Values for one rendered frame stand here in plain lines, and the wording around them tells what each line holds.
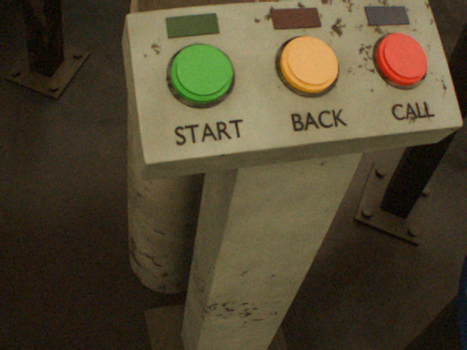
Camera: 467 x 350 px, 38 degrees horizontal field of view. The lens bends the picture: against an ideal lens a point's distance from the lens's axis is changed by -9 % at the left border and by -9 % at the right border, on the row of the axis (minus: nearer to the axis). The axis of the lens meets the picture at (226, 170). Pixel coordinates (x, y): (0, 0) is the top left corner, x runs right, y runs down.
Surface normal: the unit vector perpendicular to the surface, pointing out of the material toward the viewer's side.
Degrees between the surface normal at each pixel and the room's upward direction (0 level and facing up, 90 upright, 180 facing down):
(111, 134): 0
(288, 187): 90
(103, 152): 0
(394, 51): 20
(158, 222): 90
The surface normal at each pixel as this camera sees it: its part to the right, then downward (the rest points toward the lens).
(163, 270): -0.17, 0.81
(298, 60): 0.18, -0.23
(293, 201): 0.22, 0.83
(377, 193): 0.11, -0.55
